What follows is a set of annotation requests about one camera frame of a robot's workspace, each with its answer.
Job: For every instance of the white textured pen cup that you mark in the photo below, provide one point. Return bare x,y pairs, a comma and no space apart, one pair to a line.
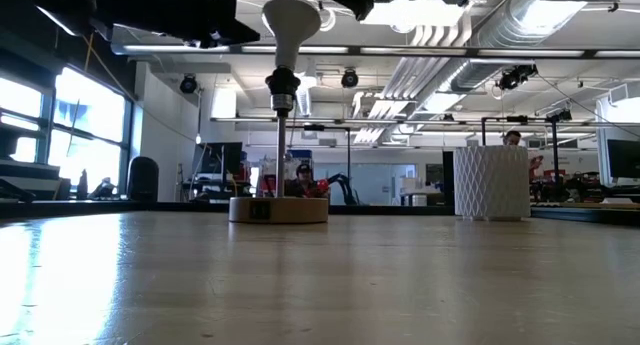
492,182

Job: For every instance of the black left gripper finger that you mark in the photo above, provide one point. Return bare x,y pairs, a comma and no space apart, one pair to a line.
225,27

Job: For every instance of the black monitor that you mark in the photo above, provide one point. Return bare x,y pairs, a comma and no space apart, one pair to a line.
625,157
220,157

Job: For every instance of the person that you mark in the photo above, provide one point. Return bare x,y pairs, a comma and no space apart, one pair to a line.
512,137
302,185

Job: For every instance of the black cabinet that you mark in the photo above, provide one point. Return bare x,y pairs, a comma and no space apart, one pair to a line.
448,177

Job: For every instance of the white flood lightbulb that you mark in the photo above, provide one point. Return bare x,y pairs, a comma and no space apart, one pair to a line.
291,25

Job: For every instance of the black ceiling spotlight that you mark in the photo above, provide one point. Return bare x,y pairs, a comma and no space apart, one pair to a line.
517,76
349,78
188,83

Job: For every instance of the lamp stand with wooden base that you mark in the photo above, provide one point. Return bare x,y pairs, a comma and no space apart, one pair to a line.
280,210

